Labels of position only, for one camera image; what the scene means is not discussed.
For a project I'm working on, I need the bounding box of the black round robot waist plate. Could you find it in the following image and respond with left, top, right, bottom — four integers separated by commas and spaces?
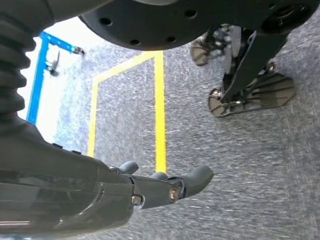
78, 0, 320, 51

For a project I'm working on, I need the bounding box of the black right robot foot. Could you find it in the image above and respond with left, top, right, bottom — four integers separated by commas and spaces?
208, 67, 297, 117

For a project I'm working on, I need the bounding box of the yellow tape floor square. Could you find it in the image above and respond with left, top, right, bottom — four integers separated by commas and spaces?
87, 50, 168, 174

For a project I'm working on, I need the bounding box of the blue metal rack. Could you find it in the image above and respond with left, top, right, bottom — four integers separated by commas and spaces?
26, 31, 86, 126

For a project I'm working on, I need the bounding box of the grey left robot foot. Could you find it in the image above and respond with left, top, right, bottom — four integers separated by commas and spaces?
189, 24, 242, 75

